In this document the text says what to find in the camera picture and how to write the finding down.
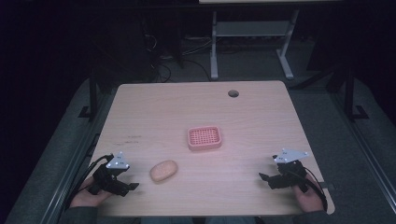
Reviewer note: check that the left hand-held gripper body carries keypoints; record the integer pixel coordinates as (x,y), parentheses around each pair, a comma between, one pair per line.
(107,180)

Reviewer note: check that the person's right hand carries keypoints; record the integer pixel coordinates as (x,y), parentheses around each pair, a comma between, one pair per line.
(308,199)

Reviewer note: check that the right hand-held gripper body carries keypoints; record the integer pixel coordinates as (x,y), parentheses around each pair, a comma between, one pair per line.
(289,174)

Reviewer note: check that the black metal stand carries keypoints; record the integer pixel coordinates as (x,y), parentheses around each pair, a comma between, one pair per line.
(350,93)
(92,93)

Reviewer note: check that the pink slotted soap dish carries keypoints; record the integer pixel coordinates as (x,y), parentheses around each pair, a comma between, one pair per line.
(204,138)

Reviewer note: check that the white metal desk frame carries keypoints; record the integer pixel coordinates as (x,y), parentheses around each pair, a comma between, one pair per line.
(249,28)

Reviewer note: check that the person's left hand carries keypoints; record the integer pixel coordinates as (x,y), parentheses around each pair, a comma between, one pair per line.
(87,197)

